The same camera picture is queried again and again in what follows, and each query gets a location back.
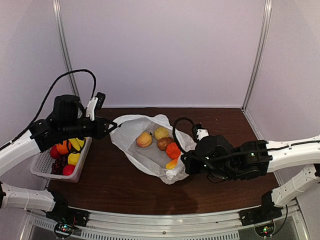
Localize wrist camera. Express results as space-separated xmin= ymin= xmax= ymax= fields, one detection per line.
xmin=85 ymin=92 xmax=106 ymax=121
xmin=192 ymin=123 xmax=209 ymax=143

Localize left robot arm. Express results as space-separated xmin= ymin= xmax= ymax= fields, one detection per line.
xmin=0 ymin=92 xmax=117 ymax=222

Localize left circuit board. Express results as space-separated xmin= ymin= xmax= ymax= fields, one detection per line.
xmin=53 ymin=223 xmax=75 ymax=239

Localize right circuit board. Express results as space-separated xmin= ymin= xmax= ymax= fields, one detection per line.
xmin=254 ymin=223 xmax=275 ymax=238

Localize white plastic bag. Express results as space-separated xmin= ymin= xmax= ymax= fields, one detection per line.
xmin=110 ymin=114 xmax=188 ymax=185

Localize white perforated plastic basket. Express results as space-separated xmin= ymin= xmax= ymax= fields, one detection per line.
xmin=30 ymin=137 xmax=92 ymax=183

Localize peach fruit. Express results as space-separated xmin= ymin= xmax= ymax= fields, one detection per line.
xmin=136 ymin=131 xmax=153 ymax=148

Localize orange fruit from bag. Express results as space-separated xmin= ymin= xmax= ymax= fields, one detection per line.
xmin=56 ymin=140 xmax=72 ymax=155

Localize yellow orange mango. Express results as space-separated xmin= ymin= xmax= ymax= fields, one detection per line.
xmin=165 ymin=158 xmax=179 ymax=170

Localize red fruit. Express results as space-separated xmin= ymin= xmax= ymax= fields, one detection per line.
xmin=62 ymin=164 xmax=76 ymax=176
xmin=50 ymin=145 xmax=62 ymax=160

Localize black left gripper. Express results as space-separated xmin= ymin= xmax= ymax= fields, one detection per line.
xmin=60 ymin=115 xmax=117 ymax=140

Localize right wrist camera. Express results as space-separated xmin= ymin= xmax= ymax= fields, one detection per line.
xmin=192 ymin=123 xmax=209 ymax=143

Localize right aluminium frame post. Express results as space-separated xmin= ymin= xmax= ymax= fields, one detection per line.
xmin=241 ymin=0 xmax=272 ymax=112

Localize yellow fruit lower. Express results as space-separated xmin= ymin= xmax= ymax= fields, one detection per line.
xmin=67 ymin=153 xmax=81 ymax=166

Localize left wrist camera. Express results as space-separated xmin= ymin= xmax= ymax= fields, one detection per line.
xmin=85 ymin=92 xmax=106 ymax=121

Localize pale yellow bumpy fruit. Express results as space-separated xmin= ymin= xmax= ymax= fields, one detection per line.
xmin=153 ymin=126 xmax=170 ymax=141

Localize red fruit upper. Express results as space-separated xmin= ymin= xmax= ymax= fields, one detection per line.
xmin=50 ymin=145 xmax=62 ymax=160

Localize yellow banana bunch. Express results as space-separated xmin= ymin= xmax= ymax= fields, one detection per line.
xmin=67 ymin=138 xmax=86 ymax=154

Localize dark purple grapes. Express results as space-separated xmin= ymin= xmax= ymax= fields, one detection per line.
xmin=50 ymin=156 xmax=68 ymax=175

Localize brown kiwi fruit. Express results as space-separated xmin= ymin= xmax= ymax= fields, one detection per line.
xmin=157 ymin=137 xmax=175 ymax=151

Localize red fruit lower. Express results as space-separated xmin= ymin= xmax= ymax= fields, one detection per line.
xmin=62 ymin=164 xmax=76 ymax=176

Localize circuit board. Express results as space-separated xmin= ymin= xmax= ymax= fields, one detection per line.
xmin=53 ymin=223 xmax=75 ymax=239
xmin=254 ymin=223 xmax=275 ymax=238

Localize black left cable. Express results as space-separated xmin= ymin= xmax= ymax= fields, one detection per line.
xmin=0 ymin=69 xmax=97 ymax=151

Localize aluminium frame post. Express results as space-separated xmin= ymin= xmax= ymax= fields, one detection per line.
xmin=241 ymin=0 xmax=272 ymax=112
xmin=52 ymin=0 xmax=80 ymax=97

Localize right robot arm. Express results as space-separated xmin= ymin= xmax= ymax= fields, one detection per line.
xmin=180 ymin=135 xmax=320 ymax=226

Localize front aluminium rail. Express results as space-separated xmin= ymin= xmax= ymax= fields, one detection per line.
xmin=26 ymin=196 xmax=301 ymax=240

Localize left aluminium frame post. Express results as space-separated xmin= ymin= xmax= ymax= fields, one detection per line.
xmin=52 ymin=0 xmax=80 ymax=97

